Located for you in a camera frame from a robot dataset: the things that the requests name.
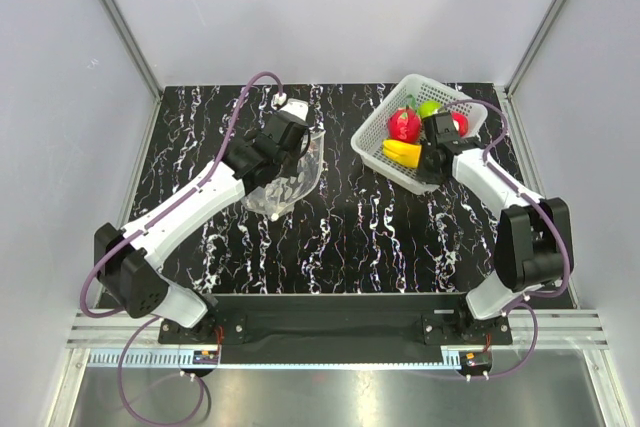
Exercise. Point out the slotted white cable duct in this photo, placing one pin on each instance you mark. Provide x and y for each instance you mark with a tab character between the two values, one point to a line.
154	358

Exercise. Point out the black marble pattern mat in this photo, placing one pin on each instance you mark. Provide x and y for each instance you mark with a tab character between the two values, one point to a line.
356	232

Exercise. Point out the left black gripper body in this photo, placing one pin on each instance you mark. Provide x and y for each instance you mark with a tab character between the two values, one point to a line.
290	159

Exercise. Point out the white plastic basket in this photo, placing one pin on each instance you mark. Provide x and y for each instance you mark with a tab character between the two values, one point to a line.
411	92

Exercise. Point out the red apple toy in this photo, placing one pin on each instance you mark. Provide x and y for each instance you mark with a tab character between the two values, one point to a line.
461	123

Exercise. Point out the left aluminium frame post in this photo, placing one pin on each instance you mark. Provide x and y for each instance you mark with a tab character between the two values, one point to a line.
132	47

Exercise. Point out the aluminium frame post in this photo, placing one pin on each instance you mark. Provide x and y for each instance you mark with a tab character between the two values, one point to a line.
132	47
543	30

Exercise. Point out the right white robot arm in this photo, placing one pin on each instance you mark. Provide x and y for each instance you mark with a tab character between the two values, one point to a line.
533	251

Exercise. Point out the right aluminium frame post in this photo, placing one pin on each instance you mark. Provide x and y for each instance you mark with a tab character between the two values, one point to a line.
543	30

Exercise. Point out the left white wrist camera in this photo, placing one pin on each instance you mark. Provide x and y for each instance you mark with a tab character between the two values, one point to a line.
297	108

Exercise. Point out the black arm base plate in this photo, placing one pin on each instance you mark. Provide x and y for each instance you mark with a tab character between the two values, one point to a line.
331	329

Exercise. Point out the yellow banana bunch toy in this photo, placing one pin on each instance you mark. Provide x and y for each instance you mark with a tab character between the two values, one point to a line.
405	154

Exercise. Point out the green apple toy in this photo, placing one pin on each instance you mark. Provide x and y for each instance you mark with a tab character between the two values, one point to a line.
429	108

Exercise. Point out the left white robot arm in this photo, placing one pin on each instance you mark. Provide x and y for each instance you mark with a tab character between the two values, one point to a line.
128	259

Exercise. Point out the red dragon fruit toy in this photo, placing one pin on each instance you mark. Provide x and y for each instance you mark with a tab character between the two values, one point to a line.
405	125

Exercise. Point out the clear dotted zip top bag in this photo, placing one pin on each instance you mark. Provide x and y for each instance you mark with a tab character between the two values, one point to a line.
280	196

